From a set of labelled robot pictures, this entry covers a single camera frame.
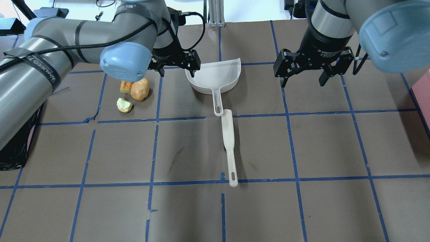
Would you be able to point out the yellow-green apple piece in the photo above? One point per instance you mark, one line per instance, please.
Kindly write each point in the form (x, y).
(123, 105)

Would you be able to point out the aluminium frame post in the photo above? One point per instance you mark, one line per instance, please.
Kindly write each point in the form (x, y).
(216, 13)

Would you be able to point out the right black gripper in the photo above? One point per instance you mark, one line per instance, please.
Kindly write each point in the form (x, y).
(320, 44)

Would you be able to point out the beige plastic dustpan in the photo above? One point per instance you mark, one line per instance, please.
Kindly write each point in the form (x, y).
(216, 78)

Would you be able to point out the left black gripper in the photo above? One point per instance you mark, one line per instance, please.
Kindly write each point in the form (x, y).
(167, 50)

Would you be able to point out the pink plastic bin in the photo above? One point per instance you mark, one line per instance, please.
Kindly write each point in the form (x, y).
(421, 90)

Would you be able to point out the orange bread roll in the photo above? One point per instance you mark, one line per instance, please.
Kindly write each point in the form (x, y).
(140, 89)

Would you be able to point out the small orange bread chunk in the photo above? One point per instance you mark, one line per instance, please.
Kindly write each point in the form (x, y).
(125, 87)

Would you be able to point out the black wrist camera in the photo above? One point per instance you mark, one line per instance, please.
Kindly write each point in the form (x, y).
(177, 17)

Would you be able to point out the black bag lined bin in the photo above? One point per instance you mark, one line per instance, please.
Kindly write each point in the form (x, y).
(15, 154)

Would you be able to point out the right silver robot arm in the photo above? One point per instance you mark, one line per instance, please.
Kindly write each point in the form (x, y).
(394, 34)

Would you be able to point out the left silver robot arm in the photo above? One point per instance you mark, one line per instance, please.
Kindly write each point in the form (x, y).
(140, 37)

